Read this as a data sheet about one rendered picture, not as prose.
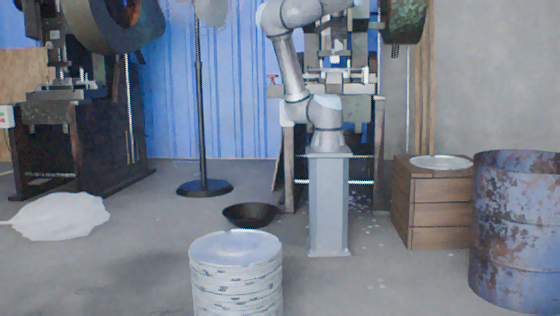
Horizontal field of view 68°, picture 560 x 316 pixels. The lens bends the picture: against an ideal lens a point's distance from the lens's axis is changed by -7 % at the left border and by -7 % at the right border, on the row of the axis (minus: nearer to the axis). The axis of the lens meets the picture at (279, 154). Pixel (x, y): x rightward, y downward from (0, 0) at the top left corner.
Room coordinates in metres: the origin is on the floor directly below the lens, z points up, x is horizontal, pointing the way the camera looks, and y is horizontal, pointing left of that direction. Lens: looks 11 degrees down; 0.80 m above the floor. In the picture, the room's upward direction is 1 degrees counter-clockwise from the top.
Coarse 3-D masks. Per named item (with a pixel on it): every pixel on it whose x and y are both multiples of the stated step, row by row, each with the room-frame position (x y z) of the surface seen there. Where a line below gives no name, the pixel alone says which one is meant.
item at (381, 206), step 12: (372, 60) 2.82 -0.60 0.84; (372, 72) 2.80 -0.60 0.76; (372, 96) 2.43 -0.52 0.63; (384, 96) 2.30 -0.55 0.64; (372, 108) 2.49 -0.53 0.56; (384, 108) 2.26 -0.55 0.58; (372, 120) 2.63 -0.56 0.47; (384, 120) 2.26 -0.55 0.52; (372, 132) 2.61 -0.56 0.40; (384, 132) 2.26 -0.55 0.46; (372, 144) 2.47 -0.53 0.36; (372, 168) 2.39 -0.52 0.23; (372, 192) 2.34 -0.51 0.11; (384, 192) 2.60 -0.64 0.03; (372, 204) 2.32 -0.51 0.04; (384, 204) 2.35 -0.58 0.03; (384, 216) 2.24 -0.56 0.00
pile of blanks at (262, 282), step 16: (192, 272) 1.23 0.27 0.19; (208, 272) 1.17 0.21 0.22; (224, 272) 1.15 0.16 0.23; (240, 272) 1.16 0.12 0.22; (256, 272) 1.17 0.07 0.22; (272, 272) 1.22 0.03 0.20; (192, 288) 1.25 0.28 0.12; (208, 288) 1.17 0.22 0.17; (224, 288) 1.17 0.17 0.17; (240, 288) 1.16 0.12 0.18; (256, 288) 1.18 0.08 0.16; (272, 288) 1.21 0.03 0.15; (208, 304) 1.18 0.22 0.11; (224, 304) 1.15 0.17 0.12; (240, 304) 1.17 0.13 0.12; (256, 304) 1.17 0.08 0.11; (272, 304) 1.21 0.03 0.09
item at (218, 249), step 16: (208, 240) 1.36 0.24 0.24; (224, 240) 1.35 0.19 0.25; (240, 240) 1.34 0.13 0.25; (256, 240) 1.35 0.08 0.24; (272, 240) 1.35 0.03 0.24; (192, 256) 1.22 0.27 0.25; (208, 256) 1.23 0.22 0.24; (224, 256) 1.23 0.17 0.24; (240, 256) 1.23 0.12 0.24; (256, 256) 1.22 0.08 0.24; (272, 256) 1.21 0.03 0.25
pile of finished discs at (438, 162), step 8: (416, 160) 2.03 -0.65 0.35; (424, 160) 2.03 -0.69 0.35; (432, 160) 1.99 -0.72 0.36; (440, 160) 1.99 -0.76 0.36; (448, 160) 1.98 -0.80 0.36; (456, 160) 2.01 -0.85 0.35; (464, 160) 2.00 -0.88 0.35; (432, 168) 1.85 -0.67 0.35; (440, 168) 1.83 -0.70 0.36; (448, 168) 1.85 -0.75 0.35; (456, 168) 1.83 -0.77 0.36; (464, 168) 1.84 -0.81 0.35
